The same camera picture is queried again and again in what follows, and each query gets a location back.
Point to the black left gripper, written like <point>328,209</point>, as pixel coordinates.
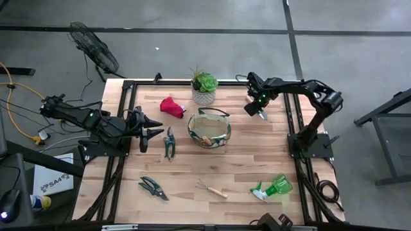
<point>138,125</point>

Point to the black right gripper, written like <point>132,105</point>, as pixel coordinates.
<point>253,109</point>

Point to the red garden gloves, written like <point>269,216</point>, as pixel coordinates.
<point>171,107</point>

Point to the beige green gardening bag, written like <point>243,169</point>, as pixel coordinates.
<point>208,126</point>

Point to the green spray bottle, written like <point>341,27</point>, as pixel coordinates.
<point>281,184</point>

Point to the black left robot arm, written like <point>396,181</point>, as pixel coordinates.
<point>90,118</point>

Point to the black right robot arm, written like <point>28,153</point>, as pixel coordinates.
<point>289,85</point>

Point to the black table clamp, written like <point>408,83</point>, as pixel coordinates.
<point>157,78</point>

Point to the potted succulent plant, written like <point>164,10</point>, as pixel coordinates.
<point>204,96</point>

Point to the black floor fan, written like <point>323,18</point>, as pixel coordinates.
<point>93,48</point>

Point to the white power adapter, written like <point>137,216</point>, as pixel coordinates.
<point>43,134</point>

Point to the white printed box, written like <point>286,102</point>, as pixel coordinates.
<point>53,179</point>

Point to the black angular device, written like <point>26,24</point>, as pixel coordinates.
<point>269,223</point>

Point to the yellow blue can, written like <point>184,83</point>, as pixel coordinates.
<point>41,202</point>

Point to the black desk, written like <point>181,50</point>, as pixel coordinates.
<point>19,173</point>

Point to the black floor stand foot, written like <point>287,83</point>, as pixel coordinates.
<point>17,71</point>

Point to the black computer mouse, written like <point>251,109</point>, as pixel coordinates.
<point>9,205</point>

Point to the black aluminium table frame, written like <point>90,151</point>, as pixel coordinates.
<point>173,83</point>

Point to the silver aluminium bracket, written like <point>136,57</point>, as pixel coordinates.
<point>118,227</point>

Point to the black metal desk frame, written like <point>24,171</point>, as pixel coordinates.
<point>389,150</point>

